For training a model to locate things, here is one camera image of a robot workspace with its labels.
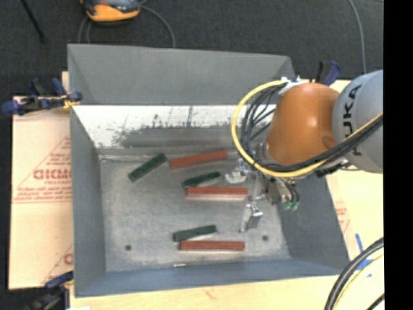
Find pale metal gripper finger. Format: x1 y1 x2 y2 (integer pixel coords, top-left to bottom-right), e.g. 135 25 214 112
239 203 263 234
224 159 250 185

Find dark green flat block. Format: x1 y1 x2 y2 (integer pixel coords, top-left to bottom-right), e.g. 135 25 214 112
172 224 218 242
128 152 168 183
181 171 223 189

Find grey metal bin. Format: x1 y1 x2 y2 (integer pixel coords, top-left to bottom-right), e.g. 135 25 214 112
66 43 351 297

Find red-brown flat block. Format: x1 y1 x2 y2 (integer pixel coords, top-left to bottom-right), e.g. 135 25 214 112
178 240 246 253
169 150 229 171
185 186 248 202

